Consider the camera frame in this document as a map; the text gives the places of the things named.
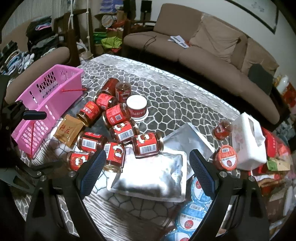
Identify silver foil pouch rear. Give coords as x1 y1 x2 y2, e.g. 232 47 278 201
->
164 123 215 161

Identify tan sofa cushion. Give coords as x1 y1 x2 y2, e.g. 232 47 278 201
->
189 14 246 63

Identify brown tea packet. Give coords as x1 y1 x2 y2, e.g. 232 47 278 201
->
54 114 84 147

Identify silver foil pouch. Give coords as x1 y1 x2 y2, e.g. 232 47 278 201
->
164 123 215 161
107 145 187 203

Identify red sauce jar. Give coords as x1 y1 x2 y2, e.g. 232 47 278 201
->
109 120 139 144

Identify blue lid cup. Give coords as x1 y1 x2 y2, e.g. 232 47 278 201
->
175 201 208 233
191 177 212 204
161 229 194 241

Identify red lidded cup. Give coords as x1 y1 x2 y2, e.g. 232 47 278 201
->
213 145 237 171

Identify framed ink painting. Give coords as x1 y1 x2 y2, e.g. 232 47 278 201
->
227 0 279 34

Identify dark green cushion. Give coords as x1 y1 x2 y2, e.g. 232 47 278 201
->
248 64 273 95

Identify silver foil pouch front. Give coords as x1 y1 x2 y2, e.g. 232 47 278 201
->
107 145 187 203

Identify white tissue box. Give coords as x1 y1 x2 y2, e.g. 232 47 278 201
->
231 113 267 171

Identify red sauce jar barcode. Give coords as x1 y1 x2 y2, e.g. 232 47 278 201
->
132 132 164 158

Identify blue lid cup upper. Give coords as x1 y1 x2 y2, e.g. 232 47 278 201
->
191 177 212 204

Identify papers on sofa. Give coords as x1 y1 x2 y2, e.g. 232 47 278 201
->
168 36 190 49

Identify white garment steamer stand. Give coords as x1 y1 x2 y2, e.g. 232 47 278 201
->
68 1 94 63

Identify brown three-seat sofa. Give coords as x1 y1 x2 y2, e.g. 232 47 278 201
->
123 4 280 126

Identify small red jar by tissue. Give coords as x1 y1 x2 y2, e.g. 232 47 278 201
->
213 120 233 140

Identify pink plastic basket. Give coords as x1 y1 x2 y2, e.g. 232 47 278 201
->
11 64 83 156

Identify pile of folded clothes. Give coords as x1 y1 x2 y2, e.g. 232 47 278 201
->
1 16 65 77

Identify white lid red tub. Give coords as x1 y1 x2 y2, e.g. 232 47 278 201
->
126 94 149 121

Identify red sauce jar cartoon label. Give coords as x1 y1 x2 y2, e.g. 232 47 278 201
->
104 142 125 173

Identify brown armchair left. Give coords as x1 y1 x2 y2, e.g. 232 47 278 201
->
1 19 79 104

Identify blue lid cup middle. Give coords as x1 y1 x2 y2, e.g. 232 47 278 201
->
175 201 208 233

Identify blue lid cup lower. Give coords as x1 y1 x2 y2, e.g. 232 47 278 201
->
161 229 194 241

